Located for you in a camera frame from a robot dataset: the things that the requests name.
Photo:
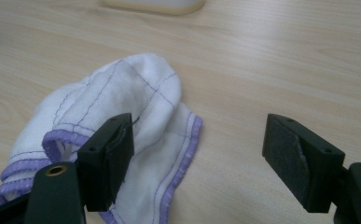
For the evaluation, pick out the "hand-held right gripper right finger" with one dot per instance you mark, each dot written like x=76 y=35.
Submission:
x=296 y=155

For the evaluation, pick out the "white drying rack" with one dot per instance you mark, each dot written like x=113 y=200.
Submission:
x=156 y=5

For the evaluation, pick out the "white cloth with purple edge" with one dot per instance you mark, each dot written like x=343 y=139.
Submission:
x=131 y=84

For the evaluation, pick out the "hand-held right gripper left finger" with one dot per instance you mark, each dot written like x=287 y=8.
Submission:
x=102 y=161

